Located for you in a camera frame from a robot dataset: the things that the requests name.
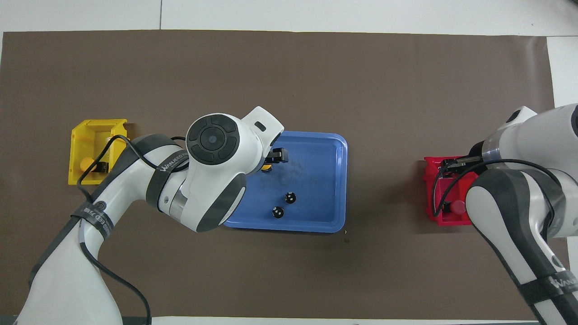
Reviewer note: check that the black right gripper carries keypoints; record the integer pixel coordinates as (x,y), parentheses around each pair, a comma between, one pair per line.
(460,164)

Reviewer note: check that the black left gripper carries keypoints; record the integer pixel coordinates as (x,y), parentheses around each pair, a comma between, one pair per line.
(279,155)

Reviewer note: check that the red push button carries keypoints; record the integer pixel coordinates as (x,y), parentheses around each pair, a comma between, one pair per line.
(458,207)

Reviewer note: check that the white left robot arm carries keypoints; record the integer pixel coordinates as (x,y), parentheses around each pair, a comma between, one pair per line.
(216,180)

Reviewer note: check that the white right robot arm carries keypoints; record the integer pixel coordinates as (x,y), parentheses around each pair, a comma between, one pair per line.
(542,135)

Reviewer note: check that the red plastic storage bin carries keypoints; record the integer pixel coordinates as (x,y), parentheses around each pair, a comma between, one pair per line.
(454,189)

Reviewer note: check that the small black cylinder part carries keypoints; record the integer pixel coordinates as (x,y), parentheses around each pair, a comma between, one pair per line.
(277,212)
(290,197)

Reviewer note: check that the blue plastic tray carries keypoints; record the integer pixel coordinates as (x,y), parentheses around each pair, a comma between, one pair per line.
(316,189)

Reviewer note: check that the brown paper table mat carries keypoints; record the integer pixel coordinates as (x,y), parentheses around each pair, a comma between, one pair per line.
(361,67)

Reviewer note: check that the yellow plastic storage bin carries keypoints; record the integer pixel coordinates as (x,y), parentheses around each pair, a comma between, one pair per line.
(79,135)

